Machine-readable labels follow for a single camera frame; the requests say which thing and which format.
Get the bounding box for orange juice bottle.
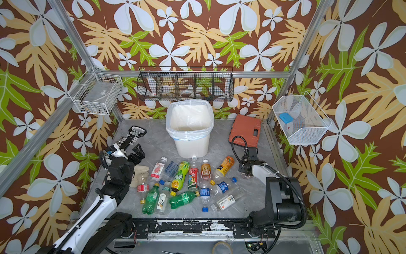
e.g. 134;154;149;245
213;156;235;180

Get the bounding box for small red label bottle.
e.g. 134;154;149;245
137;183;150;204

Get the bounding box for pink label clear bottle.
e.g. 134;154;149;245
150;157;168;182

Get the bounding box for brown tea bottle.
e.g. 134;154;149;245
200;159;211;181

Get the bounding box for blue label water bottle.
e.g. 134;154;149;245
159;161;179;185
199;180;211;213

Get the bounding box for red label soda bottle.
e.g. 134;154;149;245
188;156;199;191

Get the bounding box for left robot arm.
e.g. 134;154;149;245
37;145;145;254

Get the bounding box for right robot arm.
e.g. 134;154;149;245
230;135;308;236

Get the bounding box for white plastic trash bin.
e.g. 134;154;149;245
173;134;210;158

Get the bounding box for clear bin liner bag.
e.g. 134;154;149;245
166;99;214;141

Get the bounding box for red plastic tool case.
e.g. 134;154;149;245
228;114;262;148

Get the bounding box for black screwdriver bit holder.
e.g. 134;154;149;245
103;126;147;158

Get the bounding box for blue cap water bottle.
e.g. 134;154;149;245
210;177;237;196

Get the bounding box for blue object in basket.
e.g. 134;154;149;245
279;112;294;124

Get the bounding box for green soda bottle left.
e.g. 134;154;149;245
142;183;160;215

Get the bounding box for green soda bottle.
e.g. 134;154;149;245
169;190;200;210
142;183;160;215

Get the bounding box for clear bottle white label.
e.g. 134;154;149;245
210;193;245;212

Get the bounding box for white label drink bottle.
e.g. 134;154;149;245
155;182;171;214

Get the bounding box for blue label water bottle upright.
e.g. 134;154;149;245
199;180;211;213

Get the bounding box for tall green yellow bottle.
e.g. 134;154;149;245
170;161;190;196

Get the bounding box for white mesh basket right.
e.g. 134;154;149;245
272;93;333;146

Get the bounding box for green soda bottle middle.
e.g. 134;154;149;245
169;190;200;210

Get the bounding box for tape roll foreground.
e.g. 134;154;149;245
211;241;233;254

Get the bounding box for white wire basket left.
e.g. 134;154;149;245
68;67;123;115

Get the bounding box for black wire wall basket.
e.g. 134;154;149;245
135;66;235;102

